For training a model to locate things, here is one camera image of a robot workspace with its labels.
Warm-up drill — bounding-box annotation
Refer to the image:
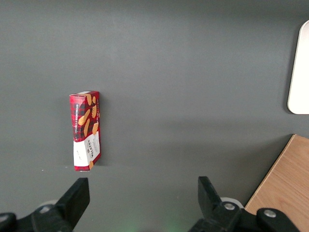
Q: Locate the wooden drawer cabinet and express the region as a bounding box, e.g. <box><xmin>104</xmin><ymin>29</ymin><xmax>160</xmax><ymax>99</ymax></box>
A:
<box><xmin>244</xmin><ymin>134</ymin><xmax>309</xmax><ymax>232</ymax></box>

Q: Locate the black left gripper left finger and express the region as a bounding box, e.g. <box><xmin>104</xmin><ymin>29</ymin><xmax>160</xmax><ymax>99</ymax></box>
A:
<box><xmin>0</xmin><ymin>177</ymin><xmax>91</xmax><ymax>232</ymax></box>

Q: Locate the red tartan shortbread box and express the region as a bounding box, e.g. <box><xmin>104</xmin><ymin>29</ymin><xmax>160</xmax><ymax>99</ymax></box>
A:
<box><xmin>69</xmin><ymin>90</ymin><xmax>102</xmax><ymax>172</ymax></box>

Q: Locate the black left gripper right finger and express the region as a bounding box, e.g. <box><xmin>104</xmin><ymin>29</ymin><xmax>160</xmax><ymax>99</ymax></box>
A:
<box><xmin>190</xmin><ymin>176</ymin><xmax>300</xmax><ymax>232</ymax></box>

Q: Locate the beige plastic tray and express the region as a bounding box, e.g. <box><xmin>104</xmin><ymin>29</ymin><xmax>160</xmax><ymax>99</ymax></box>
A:
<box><xmin>287</xmin><ymin>19</ymin><xmax>309</xmax><ymax>115</ymax></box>

